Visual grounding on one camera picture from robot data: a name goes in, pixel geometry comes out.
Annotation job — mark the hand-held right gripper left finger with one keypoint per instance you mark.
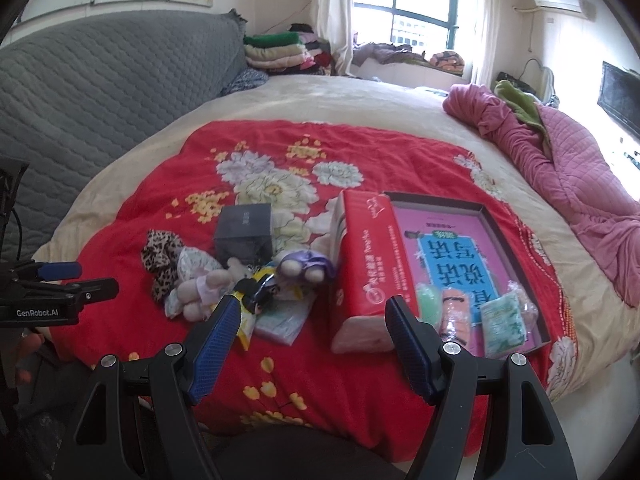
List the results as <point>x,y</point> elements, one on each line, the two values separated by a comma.
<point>212,350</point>

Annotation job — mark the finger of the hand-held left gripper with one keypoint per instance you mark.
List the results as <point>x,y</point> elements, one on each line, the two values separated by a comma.
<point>90,290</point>
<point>60,270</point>

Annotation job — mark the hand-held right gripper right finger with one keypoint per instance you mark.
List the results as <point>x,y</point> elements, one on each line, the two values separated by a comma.
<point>410,350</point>

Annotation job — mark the yellow snack packet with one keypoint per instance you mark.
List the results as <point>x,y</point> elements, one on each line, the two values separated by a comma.
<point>246,332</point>

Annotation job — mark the green egg sponge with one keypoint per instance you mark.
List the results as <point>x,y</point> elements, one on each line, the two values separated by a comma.
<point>430,305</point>

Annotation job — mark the white plush bear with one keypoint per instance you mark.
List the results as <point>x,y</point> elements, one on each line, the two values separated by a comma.
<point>200,290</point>

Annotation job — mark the black shiny wrapper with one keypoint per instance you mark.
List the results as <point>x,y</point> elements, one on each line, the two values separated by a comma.
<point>252,295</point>

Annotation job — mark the pale blue tissue packet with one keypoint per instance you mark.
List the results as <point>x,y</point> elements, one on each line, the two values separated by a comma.
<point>280,327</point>
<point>502,325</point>

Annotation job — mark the leopard print scrunchie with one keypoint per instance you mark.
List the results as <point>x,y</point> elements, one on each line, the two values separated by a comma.
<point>160,260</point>

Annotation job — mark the white floral scrunchie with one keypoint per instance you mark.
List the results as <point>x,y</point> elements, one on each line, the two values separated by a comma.
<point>192,262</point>

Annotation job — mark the purple plush toy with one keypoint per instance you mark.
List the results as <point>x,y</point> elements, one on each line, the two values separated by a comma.
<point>300,267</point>

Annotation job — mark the pink framed box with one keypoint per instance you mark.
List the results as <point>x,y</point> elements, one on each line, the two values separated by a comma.
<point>435,203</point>

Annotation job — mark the person's left hand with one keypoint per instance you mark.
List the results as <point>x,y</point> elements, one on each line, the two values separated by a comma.
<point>29,344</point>

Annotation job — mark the red tissue pack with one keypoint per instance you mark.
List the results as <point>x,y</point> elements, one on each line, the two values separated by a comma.
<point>365,260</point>

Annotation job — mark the pink book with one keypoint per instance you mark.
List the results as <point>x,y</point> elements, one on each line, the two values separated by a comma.
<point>450,255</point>

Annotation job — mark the red floral blanket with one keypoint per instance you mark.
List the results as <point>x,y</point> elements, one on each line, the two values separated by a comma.
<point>310,385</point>

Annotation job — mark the dark cube box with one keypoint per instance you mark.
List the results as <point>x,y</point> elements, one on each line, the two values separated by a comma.
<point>242,235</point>

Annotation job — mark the person's dark pants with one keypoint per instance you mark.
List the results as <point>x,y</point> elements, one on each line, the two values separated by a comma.
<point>300,455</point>

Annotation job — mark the grey quilted headboard cover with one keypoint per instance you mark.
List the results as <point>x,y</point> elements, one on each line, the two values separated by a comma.
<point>100,100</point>

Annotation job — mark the pink quilt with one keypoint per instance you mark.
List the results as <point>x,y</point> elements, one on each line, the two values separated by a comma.
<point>575,160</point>

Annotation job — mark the cream bed cover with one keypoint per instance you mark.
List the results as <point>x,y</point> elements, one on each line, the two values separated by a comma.
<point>350,100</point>

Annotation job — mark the blue patterned cloth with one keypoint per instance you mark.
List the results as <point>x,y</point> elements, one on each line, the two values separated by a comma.
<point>245,82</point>

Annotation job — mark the green cloth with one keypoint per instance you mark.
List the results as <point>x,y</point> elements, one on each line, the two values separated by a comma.
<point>520,100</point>

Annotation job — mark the small dark bag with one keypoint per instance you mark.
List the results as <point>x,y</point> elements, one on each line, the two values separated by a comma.
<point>507,81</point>

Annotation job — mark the orange patterned cloth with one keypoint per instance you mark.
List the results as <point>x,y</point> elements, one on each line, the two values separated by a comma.
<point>447,61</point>

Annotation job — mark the purple grey clothes heap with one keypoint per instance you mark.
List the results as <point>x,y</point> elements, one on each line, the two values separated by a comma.
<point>390,54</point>

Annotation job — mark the stack of folded clothes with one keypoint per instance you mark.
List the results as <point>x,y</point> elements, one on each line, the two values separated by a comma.
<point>275,52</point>

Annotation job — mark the black television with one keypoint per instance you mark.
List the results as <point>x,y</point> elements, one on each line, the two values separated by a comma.
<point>617,95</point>

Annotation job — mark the white curtain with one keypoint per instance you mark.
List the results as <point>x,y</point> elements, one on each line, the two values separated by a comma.
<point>485,20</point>
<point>332,10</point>

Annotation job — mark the white air conditioner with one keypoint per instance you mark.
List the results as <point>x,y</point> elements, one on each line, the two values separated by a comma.
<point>557,1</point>

